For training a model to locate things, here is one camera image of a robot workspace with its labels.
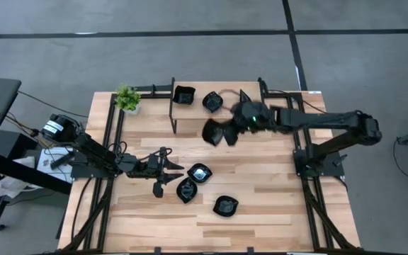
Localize white plastic bag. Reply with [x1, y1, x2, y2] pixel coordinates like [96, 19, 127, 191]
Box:
[0, 155, 37, 200]

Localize white paper box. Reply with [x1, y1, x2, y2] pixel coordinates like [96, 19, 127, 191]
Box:
[36, 147, 74, 184]

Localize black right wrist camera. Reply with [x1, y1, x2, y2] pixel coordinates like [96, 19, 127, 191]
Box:
[223, 122, 241, 147]

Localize large black bowl right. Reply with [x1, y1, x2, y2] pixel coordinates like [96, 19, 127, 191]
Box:
[212, 195, 239, 217]

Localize black leaf mini plate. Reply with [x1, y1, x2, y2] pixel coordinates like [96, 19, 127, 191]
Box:
[176, 176, 198, 205]
[186, 162, 213, 184]

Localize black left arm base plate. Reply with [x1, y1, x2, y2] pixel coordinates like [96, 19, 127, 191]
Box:
[70, 159, 120, 179]

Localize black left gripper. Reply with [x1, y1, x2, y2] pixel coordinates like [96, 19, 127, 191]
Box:
[137, 152, 186, 186]

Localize green plant white pot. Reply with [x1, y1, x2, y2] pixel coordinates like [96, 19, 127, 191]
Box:
[114, 84, 142, 115]

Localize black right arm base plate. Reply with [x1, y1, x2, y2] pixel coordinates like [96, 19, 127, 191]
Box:
[293, 148, 346, 178]

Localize thick black wrist camera cable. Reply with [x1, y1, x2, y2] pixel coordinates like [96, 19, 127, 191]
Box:
[138, 146, 174, 161]

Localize black base clamp handle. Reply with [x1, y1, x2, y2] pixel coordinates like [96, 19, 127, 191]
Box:
[332, 153, 349, 168]
[50, 152, 76, 170]

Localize black teardrop mini plate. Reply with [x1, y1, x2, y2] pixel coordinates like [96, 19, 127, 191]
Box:
[238, 89, 253, 104]

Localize wooden riser shelf black legs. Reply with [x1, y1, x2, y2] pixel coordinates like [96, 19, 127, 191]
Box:
[169, 76, 267, 135]

